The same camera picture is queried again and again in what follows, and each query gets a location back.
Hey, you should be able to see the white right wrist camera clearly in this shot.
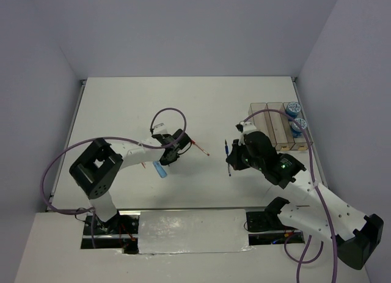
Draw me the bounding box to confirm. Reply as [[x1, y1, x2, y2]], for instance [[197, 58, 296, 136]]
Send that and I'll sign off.
[[236, 121, 257, 145]]

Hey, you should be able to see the clear left organizer bin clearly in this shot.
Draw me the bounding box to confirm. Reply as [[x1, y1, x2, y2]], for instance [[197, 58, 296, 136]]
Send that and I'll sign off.
[[248, 103, 277, 147]]

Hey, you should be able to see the blue correction tape case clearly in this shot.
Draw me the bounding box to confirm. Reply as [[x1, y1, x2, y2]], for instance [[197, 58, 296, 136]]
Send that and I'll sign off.
[[153, 161, 167, 178]]

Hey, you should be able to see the clear organizer bin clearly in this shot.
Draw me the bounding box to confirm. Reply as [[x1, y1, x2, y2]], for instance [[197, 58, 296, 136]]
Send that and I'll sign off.
[[248, 103, 277, 147], [283, 101, 313, 151], [267, 102, 294, 152]]

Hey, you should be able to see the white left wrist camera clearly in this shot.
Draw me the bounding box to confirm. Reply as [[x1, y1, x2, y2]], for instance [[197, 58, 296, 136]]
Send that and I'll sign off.
[[151, 123, 167, 136]]

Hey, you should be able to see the clear middle organizer bin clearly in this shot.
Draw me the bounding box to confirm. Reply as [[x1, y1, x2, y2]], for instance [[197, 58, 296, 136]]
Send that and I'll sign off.
[[267, 102, 294, 152]]

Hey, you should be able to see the blue slime jar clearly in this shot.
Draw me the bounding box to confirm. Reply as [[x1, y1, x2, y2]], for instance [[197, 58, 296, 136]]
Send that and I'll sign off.
[[290, 118, 307, 138], [285, 101, 301, 122]]

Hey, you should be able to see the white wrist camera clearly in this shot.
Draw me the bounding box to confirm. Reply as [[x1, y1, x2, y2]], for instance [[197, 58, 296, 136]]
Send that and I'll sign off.
[[151, 123, 167, 136], [236, 121, 257, 145]]

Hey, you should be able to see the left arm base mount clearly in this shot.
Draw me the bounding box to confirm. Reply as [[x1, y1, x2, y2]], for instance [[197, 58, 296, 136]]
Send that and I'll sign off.
[[75, 214, 140, 255]]

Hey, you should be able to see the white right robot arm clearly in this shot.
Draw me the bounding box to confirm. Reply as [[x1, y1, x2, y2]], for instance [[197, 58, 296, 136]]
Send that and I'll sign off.
[[226, 131, 384, 270]]

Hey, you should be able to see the clear right organizer bin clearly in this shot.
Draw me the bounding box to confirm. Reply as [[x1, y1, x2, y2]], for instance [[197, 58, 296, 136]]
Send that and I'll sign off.
[[283, 101, 313, 151]]

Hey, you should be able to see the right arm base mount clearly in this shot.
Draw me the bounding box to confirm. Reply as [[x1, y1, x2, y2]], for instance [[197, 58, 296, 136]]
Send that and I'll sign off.
[[243, 211, 304, 246]]

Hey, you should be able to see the red gel pen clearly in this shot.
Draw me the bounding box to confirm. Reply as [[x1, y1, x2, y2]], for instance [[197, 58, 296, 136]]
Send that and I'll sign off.
[[191, 139, 210, 156]]

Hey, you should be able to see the aluminium table edge rail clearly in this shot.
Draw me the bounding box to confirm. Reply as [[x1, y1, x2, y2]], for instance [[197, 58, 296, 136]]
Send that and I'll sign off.
[[48, 79, 87, 203]]

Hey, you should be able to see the blue gel pen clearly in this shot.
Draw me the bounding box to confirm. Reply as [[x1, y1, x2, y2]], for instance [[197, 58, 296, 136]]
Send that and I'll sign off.
[[224, 139, 232, 177]]

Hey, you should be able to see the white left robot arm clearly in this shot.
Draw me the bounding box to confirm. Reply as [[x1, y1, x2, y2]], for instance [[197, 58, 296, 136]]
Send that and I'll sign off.
[[69, 129, 191, 233]]

